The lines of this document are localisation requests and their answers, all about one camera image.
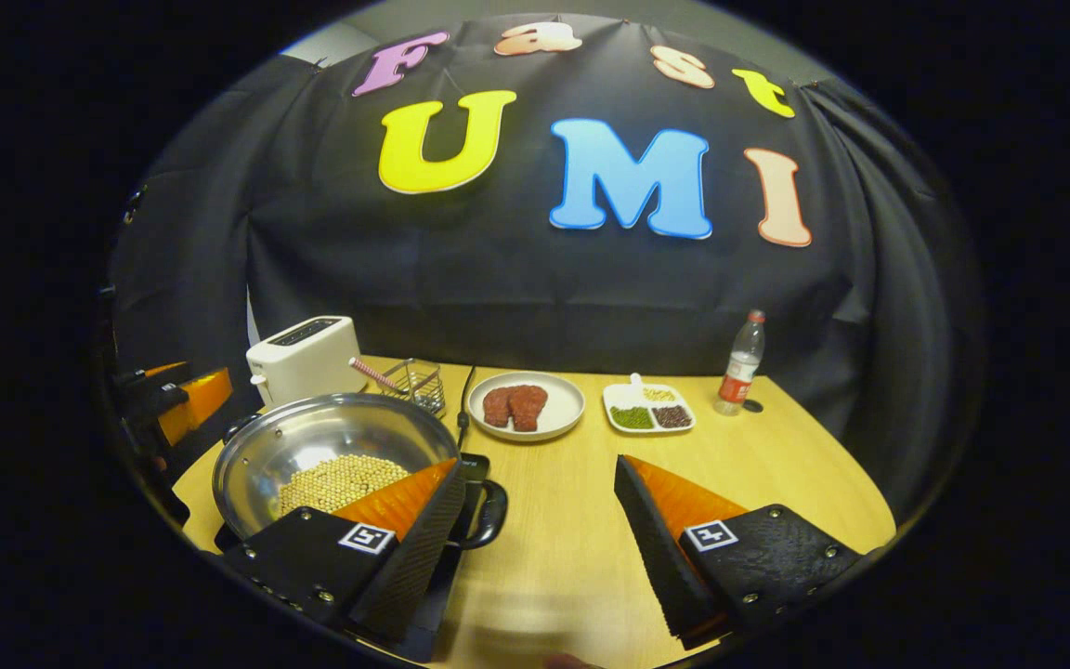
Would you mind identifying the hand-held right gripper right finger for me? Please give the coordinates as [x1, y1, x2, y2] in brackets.
[614, 453, 866, 651]

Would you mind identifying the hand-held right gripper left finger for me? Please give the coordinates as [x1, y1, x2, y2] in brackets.
[219, 457, 468, 647]

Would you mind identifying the black induction cooktop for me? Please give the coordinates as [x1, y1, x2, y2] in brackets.
[213, 453, 491, 663]

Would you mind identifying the stainless steel pot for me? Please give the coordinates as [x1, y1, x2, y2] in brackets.
[212, 392, 509, 551]

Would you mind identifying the white toaster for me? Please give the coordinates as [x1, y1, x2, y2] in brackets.
[245, 316, 369, 413]

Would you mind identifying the pile of soybeans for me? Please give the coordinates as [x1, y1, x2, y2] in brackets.
[277, 453, 411, 518]

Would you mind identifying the white divided dish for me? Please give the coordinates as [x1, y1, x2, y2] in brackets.
[602, 374, 697, 435]

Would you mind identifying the white round plate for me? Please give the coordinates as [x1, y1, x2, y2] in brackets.
[466, 371, 587, 442]

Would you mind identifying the clear plastic water bottle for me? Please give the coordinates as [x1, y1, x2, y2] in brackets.
[714, 309, 766, 416]

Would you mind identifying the black backdrop cloth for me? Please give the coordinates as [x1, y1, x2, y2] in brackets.
[108, 14, 986, 521]

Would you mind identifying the black power cable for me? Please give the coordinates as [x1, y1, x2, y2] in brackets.
[456, 365, 478, 453]

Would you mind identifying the wire mesh basket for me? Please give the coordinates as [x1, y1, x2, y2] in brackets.
[377, 359, 446, 416]

